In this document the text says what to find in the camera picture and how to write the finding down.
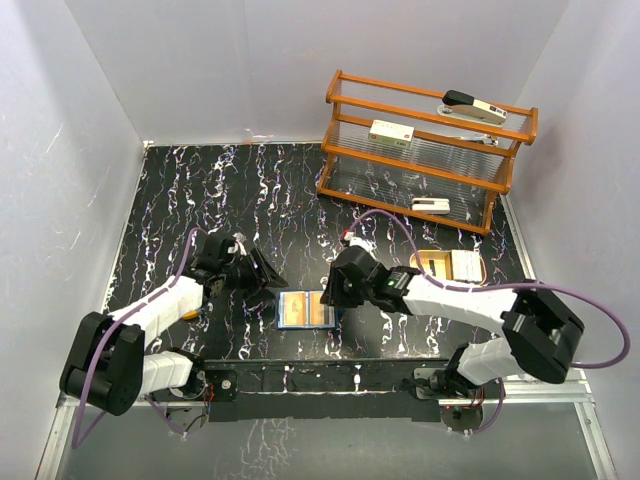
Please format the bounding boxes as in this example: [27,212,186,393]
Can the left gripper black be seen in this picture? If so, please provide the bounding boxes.
[220,248,287,304]

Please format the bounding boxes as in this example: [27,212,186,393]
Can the orange patterned credit card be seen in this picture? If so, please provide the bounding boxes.
[309,291,335,328]

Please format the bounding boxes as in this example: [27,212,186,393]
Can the blue card holder wallet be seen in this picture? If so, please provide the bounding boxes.
[276,291,338,330]

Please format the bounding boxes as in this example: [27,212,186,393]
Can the yellow black striped card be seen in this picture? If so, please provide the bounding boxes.
[421,257,448,279]

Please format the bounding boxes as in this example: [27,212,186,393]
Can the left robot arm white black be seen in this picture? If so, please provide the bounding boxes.
[59,233,287,416]

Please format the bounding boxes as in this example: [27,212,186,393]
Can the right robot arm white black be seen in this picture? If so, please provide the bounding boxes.
[321,246,584,397]

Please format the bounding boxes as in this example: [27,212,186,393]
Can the white cards in tray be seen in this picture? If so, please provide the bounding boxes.
[450,250,484,284]

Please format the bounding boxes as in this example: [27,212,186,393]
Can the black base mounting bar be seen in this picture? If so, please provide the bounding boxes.
[149,357,506,424]

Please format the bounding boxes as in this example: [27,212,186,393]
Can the beige plastic tray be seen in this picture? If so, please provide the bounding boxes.
[409,250,487,286]

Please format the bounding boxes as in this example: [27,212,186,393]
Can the small white stapler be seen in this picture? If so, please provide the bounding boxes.
[411,197,451,215]

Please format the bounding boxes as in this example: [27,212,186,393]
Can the orange wooden shelf rack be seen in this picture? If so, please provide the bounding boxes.
[317,71,539,235]

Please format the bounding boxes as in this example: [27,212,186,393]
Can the white staples box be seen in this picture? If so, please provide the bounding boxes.
[368,120,415,148]

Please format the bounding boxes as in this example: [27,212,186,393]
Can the black beige stapler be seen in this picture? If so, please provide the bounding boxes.
[437,90,507,126]

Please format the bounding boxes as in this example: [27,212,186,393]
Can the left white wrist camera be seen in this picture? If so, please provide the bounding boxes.
[227,232,247,257]

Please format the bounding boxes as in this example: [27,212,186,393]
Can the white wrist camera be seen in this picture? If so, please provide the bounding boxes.
[340,230,372,252]
[227,232,247,257]

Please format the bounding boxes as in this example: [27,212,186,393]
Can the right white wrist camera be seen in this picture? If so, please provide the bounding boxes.
[340,230,372,252]

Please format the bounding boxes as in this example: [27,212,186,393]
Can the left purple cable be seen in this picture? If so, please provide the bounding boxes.
[70,227,201,450]

